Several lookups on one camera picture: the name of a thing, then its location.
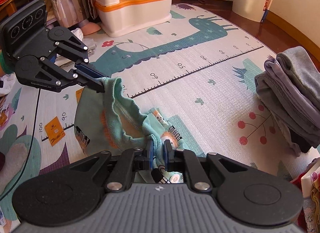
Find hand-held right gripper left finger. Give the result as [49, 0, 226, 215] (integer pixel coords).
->
[70, 141, 154, 192]

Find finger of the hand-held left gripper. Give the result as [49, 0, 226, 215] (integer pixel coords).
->
[35, 58, 104, 93]
[54, 34, 110, 79]

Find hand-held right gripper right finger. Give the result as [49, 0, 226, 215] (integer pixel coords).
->
[164, 140, 250, 193]

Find teal lion print sweatshirt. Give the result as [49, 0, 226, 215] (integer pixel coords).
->
[74, 76, 208, 185]

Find white quilted folded clothes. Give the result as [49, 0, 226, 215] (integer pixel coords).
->
[54, 28, 97, 66]

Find stack of grey folded clothes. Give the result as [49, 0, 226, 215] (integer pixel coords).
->
[254, 46, 320, 157]

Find stack of colourful folded clothes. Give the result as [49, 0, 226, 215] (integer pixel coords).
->
[290, 158, 320, 233]

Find wooden chair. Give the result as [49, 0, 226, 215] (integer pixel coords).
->
[0, 0, 28, 23]

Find pink round base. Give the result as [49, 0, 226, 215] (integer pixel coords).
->
[82, 21, 102, 35]

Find white lace cloth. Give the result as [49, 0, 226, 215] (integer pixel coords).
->
[0, 75, 15, 96]

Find white potty with orange trim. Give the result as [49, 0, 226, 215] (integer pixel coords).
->
[94, 0, 173, 37]

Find scattered small cards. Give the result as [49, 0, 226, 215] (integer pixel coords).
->
[0, 95, 9, 127]

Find animal print play mat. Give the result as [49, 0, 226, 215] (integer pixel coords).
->
[0, 3, 320, 233]

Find person's grey socked foot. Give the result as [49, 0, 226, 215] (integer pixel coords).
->
[0, 143, 28, 193]

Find black cable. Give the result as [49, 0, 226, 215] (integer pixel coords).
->
[0, 88, 41, 201]

